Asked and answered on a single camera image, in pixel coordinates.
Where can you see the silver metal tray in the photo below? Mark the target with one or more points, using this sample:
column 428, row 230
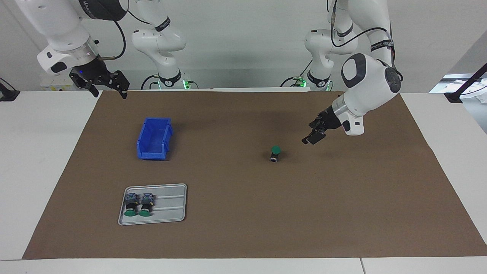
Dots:
column 171, row 205

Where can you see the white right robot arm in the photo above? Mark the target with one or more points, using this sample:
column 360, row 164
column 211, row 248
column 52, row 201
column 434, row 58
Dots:
column 57, row 23

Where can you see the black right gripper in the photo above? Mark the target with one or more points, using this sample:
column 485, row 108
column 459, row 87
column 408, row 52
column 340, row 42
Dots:
column 91, row 70

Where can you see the black camera stand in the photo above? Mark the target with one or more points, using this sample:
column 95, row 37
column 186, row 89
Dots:
column 454, row 97

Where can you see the brown paper table mat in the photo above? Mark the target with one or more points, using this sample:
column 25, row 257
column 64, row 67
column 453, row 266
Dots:
column 266, row 209

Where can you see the blue plastic storage bin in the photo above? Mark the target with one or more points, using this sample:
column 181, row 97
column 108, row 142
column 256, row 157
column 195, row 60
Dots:
column 154, row 137

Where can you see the green push button switch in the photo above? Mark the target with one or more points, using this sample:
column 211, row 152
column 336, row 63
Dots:
column 146, row 205
column 131, row 205
column 275, row 150

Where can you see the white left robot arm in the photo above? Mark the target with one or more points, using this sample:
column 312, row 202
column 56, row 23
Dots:
column 365, row 95

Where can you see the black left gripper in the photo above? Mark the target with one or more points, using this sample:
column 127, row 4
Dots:
column 331, row 120

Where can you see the white box yellow labels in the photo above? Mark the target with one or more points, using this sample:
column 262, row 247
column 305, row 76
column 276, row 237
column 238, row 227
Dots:
column 49, row 85

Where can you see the white crumpled sheet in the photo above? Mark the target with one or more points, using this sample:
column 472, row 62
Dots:
column 441, row 85

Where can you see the black clamp mount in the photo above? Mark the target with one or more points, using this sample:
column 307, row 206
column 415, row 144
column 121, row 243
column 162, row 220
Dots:
column 7, row 94

